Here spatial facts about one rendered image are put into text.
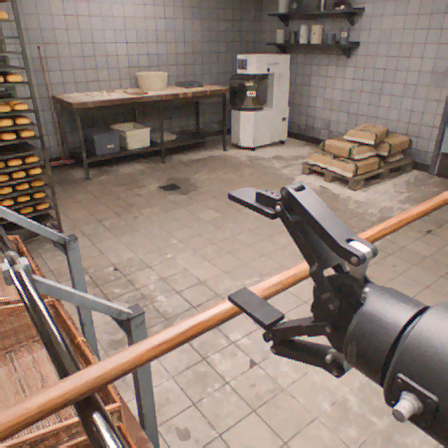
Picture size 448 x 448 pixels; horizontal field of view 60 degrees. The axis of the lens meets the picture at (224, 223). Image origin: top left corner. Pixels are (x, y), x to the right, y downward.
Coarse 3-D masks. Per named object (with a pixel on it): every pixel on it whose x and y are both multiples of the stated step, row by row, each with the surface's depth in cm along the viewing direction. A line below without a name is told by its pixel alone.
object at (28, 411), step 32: (384, 224) 80; (256, 288) 59; (288, 288) 63; (192, 320) 53; (224, 320) 55; (128, 352) 47; (160, 352) 49; (64, 384) 43; (96, 384) 44; (0, 416) 39; (32, 416) 40
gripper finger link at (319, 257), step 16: (288, 224) 36; (304, 224) 36; (304, 240) 35; (320, 240) 36; (304, 256) 35; (320, 256) 35; (336, 256) 36; (320, 272) 34; (336, 272) 36; (320, 288) 34; (336, 304) 33
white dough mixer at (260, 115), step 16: (240, 64) 545; (256, 64) 533; (272, 64) 550; (288, 64) 569; (240, 80) 540; (256, 80) 534; (272, 80) 564; (288, 80) 578; (240, 96) 545; (256, 96) 544; (272, 96) 572; (240, 112) 557; (256, 112) 557; (272, 112) 576; (288, 112) 597; (240, 128) 567; (256, 128) 568; (272, 128) 588; (240, 144) 577; (256, 144) 579
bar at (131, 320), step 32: (0, 224) 88; (32, 224) 118; (0, 256) 76; (32, 288) 65; (64, 288) 80; (32, 320) 59; (128, 320) 93; (64, 352) 52; (96, 352) 149; (96, 416) 43
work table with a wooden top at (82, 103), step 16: (64, 96) 467; (80, 96) 467; (112, 96) 465; (128, 96) 467; (144, 96) 471; (160, 96) 483; (176, 96) 497; (192, 96) 515; (208, 96) 531; (224, 96) 547; (80, 112) 435; (160, 112) 494; (224, 112) 557; (80, 128) 440; (160, 128) 503; (224, 128) 567; (64, 144) 503; (80, 144) 448; (160, 144) 524; (176, 144) 528; (224, 144) 577; (96, 160) 466
